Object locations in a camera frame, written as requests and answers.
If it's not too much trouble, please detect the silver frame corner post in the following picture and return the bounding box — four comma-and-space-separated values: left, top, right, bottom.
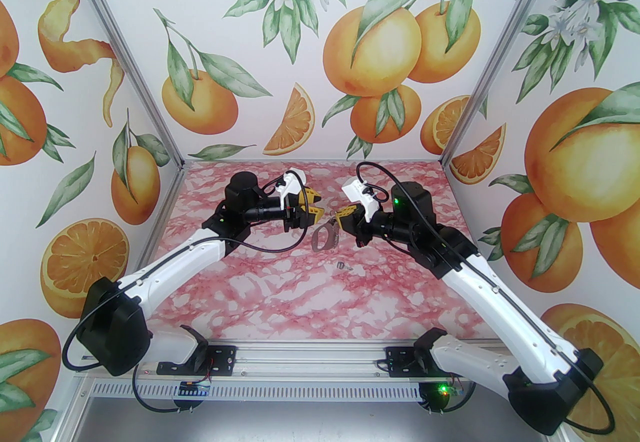
439, 0, 577, 172
59, 0, 186, 176

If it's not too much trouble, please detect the black base cable loop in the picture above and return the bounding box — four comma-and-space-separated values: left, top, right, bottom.
131, 366, 214, 415
419, 365, 475, 415

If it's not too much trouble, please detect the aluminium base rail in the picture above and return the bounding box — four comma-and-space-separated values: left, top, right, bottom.
75, 342, 511, 381

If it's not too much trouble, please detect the white slotted cable channel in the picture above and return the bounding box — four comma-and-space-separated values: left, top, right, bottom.
90, 380, 432, 402

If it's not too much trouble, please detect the silver short frame post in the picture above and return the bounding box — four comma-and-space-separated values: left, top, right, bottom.
59, 375, 96, 442

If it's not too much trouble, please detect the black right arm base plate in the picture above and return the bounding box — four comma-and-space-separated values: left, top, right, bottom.
384, 346, 427, 379

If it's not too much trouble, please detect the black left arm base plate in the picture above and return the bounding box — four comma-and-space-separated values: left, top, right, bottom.
157, 344, 237, 377

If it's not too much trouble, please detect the metal keyring with keys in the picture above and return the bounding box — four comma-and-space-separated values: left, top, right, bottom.
312, 214, 342, 251

